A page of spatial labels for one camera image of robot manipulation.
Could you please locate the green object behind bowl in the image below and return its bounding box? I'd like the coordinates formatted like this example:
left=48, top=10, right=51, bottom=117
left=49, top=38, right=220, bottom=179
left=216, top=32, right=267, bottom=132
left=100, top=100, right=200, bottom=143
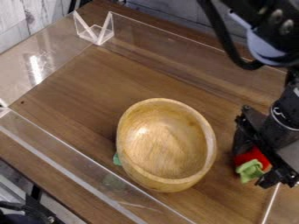
left=113, top=153, right=121, bottom=166

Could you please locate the red plush strawberry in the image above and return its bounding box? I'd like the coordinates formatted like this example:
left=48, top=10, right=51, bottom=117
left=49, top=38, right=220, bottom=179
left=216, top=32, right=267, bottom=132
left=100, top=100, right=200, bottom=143
left=234, top=146, right=271, bottom=184

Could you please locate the wooden bowl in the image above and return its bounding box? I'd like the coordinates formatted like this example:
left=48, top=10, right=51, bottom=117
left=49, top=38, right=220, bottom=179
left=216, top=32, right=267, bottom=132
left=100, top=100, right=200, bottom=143
left=116, top=98, right=217, bottom=193

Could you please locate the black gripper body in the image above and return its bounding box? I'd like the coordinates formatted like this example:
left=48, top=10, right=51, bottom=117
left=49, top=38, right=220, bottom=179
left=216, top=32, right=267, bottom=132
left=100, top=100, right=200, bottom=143
left=234, top=104, right=299, bottom=187

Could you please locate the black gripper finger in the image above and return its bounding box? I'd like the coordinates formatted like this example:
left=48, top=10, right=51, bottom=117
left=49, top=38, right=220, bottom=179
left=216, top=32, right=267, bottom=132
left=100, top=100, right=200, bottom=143
left=232, top=128, right=255, bottom=157
left=255, top=168, right=299, bottom=189

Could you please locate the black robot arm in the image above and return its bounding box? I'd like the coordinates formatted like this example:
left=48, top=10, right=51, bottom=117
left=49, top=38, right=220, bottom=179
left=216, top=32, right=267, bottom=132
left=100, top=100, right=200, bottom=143
left=196, top=0, right=299, bottom=189

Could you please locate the black cable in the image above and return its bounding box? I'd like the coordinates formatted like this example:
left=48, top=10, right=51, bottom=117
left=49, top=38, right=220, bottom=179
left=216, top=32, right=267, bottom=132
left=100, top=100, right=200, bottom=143
left=0, top=200, right=28, bottom=214

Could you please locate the clear acrylic barrier wall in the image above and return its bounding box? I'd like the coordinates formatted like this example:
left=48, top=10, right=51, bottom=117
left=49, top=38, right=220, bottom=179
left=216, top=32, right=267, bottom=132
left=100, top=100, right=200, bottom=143
left=0, top=4, right=299, bottom=224

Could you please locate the clear acrylic corner bracket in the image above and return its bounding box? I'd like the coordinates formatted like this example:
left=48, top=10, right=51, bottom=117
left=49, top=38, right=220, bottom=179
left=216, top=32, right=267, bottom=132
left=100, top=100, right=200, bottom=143
left=72, top=11, right=115, bottom=46

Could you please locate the black clamp with screw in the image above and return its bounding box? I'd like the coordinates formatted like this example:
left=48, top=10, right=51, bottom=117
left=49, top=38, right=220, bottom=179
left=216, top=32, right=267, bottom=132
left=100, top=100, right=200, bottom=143
left=24, top=195, right=65, bottom=224

